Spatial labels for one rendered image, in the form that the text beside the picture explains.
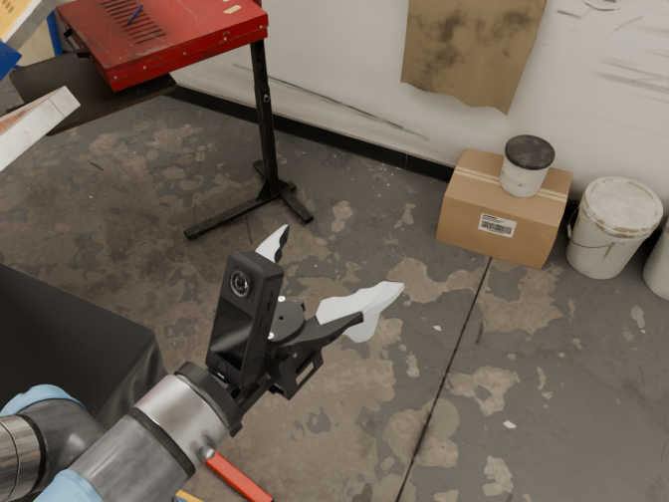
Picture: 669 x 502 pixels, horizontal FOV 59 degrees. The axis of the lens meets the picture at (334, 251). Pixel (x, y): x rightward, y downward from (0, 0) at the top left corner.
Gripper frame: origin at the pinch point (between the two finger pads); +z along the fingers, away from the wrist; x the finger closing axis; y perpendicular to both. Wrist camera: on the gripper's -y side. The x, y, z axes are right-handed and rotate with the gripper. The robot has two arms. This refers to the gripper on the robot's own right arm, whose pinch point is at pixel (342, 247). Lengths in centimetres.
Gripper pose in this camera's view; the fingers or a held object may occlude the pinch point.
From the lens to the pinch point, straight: 60.1
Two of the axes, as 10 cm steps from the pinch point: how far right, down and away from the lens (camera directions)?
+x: 7.7, 3.9, -5.0
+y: 1.0, 7.0, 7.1
